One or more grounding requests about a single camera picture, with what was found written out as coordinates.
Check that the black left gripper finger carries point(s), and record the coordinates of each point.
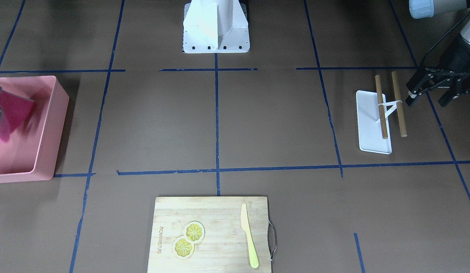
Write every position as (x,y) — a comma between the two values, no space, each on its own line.
(413,96)

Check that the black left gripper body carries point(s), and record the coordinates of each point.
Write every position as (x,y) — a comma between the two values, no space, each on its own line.
(463,57)

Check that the pink sponge cloth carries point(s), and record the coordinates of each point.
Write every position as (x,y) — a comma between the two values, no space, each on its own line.
(14,110)

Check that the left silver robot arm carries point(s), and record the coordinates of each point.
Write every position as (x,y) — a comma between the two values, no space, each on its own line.
(420,9)

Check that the wooden rack rod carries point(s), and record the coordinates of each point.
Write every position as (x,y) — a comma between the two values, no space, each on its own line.
(399,105)
(381,107)

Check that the white rack tray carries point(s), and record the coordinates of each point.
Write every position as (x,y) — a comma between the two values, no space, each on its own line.
(369,127)

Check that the pink plastic bin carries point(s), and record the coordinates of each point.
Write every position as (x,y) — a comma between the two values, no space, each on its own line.
(32,150)

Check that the yellow plastic knife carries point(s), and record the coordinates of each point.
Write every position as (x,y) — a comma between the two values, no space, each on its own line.
(244,222)

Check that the wooden cutting board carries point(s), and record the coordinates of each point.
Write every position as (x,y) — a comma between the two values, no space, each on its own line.
(224,247)

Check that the lemon slice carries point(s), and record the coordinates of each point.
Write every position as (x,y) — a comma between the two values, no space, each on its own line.
(194,232)
(182,248)

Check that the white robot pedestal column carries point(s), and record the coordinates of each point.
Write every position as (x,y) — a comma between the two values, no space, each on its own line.
(216,26)

